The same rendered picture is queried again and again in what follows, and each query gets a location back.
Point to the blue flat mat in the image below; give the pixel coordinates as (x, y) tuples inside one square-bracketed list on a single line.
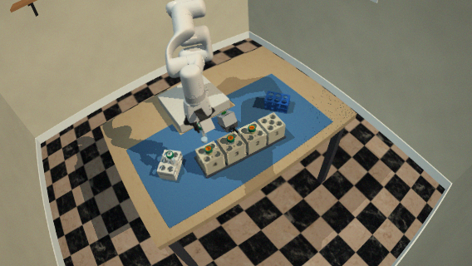
[(192, 191)]

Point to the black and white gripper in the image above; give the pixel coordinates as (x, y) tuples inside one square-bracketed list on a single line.
[(190, 117)]

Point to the green-capped sample tube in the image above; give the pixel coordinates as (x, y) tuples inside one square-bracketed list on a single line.
[(230, 139), (208, 149)]

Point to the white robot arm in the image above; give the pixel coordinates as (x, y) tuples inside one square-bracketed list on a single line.
[(187, 66)]

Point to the blue tube rack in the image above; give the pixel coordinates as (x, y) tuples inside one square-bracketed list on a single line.
[(279, 104)]

